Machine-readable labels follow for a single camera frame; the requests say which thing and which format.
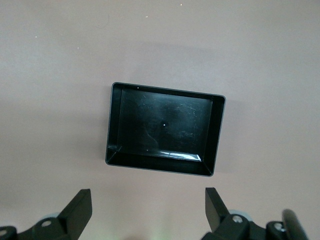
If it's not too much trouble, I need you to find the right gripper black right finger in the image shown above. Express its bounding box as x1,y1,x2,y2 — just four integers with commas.
201,187,268,240

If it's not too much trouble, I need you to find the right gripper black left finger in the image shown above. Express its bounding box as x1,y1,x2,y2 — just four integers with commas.
16,188,93,240

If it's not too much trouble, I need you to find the black plastic box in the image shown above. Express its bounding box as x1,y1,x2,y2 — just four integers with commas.
104,81,227,178

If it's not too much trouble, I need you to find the large table cover mat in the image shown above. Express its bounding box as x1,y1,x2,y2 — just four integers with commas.
0,0,320,240

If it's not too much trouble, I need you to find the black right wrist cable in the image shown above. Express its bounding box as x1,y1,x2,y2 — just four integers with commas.
281,209,309,240

